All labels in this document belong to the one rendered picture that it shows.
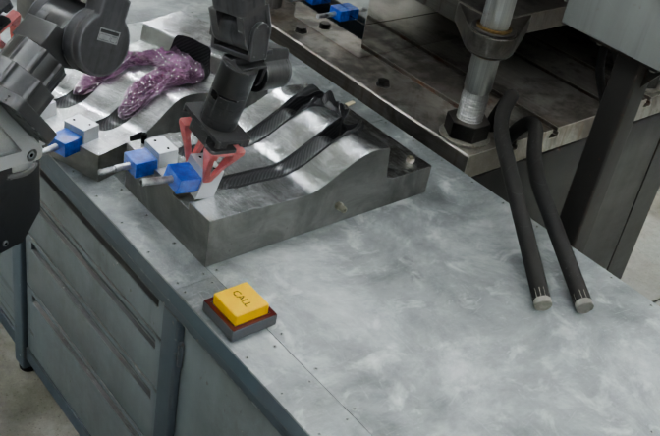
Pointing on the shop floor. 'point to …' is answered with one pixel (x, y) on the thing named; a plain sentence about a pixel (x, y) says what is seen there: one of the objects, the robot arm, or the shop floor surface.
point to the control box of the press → (626, 67)
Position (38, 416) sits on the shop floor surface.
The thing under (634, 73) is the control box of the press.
